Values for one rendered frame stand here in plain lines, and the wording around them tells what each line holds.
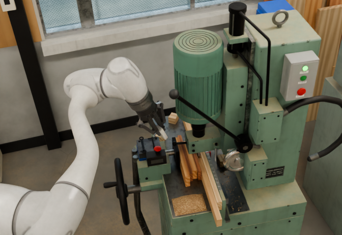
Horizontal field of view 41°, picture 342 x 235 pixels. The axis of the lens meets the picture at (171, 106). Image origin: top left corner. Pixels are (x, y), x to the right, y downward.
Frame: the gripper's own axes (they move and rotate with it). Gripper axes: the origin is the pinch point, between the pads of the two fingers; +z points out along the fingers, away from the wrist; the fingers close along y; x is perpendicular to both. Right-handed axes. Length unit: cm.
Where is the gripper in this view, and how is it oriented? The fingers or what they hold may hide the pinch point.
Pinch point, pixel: (161, 132)
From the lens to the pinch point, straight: 178.1
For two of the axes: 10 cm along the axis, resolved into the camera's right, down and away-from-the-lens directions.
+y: 6.8, -6.9, 2.3
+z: 3.3, 5.7, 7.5
